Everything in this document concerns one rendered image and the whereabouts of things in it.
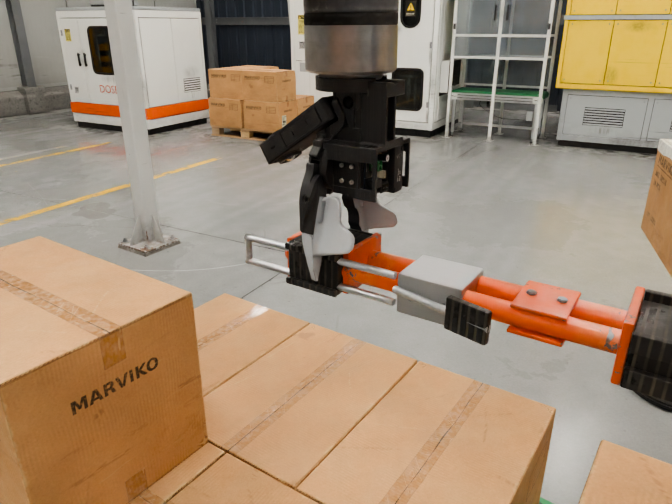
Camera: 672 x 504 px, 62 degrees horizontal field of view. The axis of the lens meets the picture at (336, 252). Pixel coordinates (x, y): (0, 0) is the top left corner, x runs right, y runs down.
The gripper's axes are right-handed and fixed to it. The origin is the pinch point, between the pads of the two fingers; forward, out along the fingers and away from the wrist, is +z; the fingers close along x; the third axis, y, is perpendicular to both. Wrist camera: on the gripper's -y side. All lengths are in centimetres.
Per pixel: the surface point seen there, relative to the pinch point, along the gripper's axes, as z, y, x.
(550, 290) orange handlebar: -1.0, 23.2, 2.5
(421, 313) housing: 2.5, 12.3, -2.5
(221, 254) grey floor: 122, -232, 199
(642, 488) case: 27.4, 34.7, 14.5
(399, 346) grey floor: 123, -74, 163
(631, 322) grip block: -2.4, 30.7, -2.8
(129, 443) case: 53, -52, 1
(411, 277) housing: -1.2, 10.9, -2.4
